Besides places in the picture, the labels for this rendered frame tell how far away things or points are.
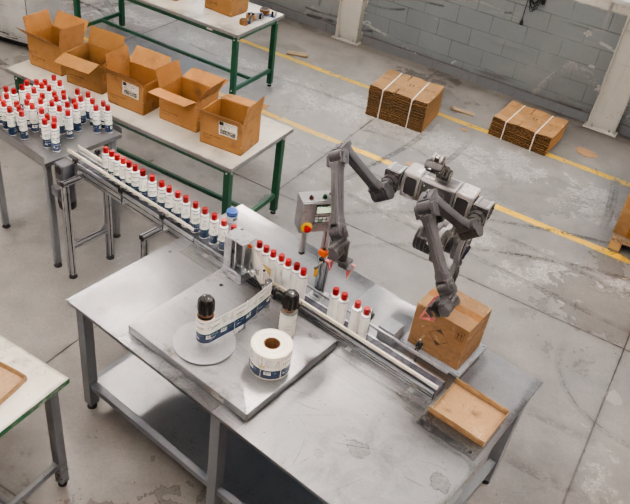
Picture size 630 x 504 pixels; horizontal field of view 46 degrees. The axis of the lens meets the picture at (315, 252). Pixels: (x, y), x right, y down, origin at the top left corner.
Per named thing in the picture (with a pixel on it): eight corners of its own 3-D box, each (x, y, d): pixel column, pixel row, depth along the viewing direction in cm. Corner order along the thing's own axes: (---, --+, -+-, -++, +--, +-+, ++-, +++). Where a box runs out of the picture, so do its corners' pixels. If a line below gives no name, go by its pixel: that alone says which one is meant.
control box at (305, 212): (293, 222, 386) (297, 191, 374) (325, 220, 391) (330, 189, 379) (298, 234, 378) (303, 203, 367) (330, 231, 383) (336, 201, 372)
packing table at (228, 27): (70, 43, 822) (65, -29, 774) (121, 24, 879) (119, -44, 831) (233, 110, 745) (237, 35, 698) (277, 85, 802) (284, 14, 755)
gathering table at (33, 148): (-5, 225, 558) (-24, 113, 501) (66, 194, 599) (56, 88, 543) (56, 271, 526) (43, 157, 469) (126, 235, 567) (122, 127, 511)
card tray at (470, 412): (427, 411, 356) (429, 405, 354) (454, 382, 373) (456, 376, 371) (482, 447, 343) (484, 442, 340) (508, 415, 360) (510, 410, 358)
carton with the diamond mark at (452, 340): (406, 340, 390) (417, 302, 373) (430, 318, 406) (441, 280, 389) (456, 370, 377) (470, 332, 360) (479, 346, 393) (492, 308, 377)
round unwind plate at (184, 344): (159, 342, 363) (159, 340, 362) (204, 312, 383) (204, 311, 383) (204, 376, 350) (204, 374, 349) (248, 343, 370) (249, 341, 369)
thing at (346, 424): (66, 302, 387) (66, 299, 386) (241, 206, 474) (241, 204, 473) (400, 562, 295) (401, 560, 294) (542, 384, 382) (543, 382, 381)
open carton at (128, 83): (96, 105, 560) (93, 57, 538) (135, 85, 593) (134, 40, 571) (137, 121, 548) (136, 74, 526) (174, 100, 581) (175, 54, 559)
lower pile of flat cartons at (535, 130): (486, 133, 773) (491, 115, 760) (506, 116, 810) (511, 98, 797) (545, 157, 748) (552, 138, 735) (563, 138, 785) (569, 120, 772)
